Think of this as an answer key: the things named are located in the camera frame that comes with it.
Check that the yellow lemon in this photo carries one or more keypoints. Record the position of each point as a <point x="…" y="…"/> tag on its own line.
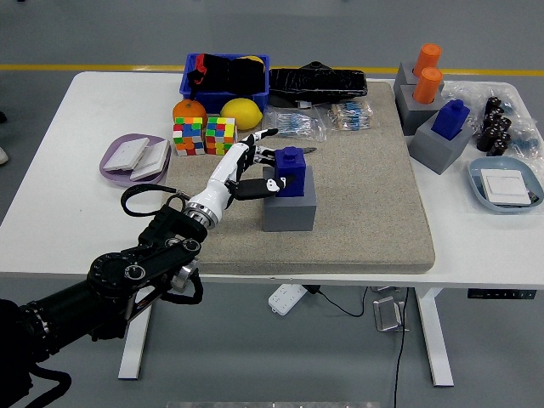
<point x="242" y="112"/>

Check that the colourful puzzle cube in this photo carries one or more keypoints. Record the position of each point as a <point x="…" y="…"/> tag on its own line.
<point x="221" y="136"/>
<point x="189" y="136"/>

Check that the person's white shoe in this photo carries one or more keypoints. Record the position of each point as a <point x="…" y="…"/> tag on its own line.
<point x="3" y="156"/>

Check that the clear bag blue components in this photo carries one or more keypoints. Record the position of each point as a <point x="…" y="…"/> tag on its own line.
<point x="527" y="142"/>

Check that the bag of black capacitors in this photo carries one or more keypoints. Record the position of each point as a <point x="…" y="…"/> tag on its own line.
<point x="493" y="136"/>

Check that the blue plastic bin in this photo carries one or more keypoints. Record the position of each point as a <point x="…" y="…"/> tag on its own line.
<point x="200" y="98"/>

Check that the black cloth bag red trim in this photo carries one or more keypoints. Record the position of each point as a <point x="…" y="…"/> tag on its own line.
<point x="234" y="76"/>

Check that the orange round seal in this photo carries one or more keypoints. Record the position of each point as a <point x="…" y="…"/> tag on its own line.
<point x="427" y="87"/>
<point x="427" y="57"/>

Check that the blue square seal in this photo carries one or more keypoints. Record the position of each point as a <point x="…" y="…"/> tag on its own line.
<point x="450" y="121"/>
<point x="297" y="163"/>

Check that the orange fruit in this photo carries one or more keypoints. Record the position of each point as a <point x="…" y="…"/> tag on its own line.
<point x="189" y="109"/>

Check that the silver metal bracket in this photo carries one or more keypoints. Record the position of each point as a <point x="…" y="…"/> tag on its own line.
<point x="387" y="314"/>

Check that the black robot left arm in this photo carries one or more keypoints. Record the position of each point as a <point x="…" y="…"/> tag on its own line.
<point x="110" y="276"/>

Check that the grey round-slot seal holder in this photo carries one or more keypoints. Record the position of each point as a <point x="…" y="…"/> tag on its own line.
<point x="414" y="115"/>
<point x="401" y="81"/>

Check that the black table control panel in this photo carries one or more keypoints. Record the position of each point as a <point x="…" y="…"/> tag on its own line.
<point x="501" y="294"/>

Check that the black plastic mount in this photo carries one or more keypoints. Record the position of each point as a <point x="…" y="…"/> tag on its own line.
<point x="316" y="66"/>

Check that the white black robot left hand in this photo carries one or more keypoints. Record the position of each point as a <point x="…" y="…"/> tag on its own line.
<point x="217" y="187"/>

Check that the light blue plate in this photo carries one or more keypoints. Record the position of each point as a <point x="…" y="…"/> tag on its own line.
<point x="475" y="183"/>

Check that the purple plate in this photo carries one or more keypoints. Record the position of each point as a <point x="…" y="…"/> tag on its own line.
<point x="123" y="183"/>

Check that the white usb plug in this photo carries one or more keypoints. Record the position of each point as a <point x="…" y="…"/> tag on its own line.
<point x="304" y="104"/>

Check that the grey square-slot seal holder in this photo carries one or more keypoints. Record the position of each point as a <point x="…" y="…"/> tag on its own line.
<point x="289" y="214"/>
<point x="433" y="151"/>

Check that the clear plastic bag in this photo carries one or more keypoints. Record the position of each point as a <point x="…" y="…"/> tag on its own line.
<point x="472" y="91"/>

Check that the yellow item in bin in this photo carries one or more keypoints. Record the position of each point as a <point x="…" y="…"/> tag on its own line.
<point x="254" y="58"/>

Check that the grey-brown mat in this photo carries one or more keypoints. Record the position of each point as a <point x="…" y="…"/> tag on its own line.
<point x="361" y="212"/>

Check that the small silver metal piece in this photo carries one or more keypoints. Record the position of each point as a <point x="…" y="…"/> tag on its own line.
<point x="384" y="290"/>

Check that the white power strip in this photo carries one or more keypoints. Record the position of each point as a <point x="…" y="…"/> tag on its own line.
<point x="285" y="299"/>

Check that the black wrapped keyboard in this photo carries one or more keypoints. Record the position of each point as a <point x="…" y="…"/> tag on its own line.
<point x="319" y="83"/>

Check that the small black adapter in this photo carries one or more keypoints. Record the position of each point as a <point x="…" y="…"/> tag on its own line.
<point x="531" y="196"/>

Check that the clear bag blue resistors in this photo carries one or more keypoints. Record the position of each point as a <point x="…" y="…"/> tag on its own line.
<point x="297" y="125"/>

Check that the white table leg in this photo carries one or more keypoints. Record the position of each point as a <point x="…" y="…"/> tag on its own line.
<point x="136" y="340"/>
<point x="433" y="336"/>

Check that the person's dark shoe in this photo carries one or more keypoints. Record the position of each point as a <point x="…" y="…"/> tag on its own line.
<point x="2" y="117"/>

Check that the clear bag tan resistors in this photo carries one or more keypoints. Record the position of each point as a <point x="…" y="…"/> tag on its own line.
<point x="350" y="115"/>

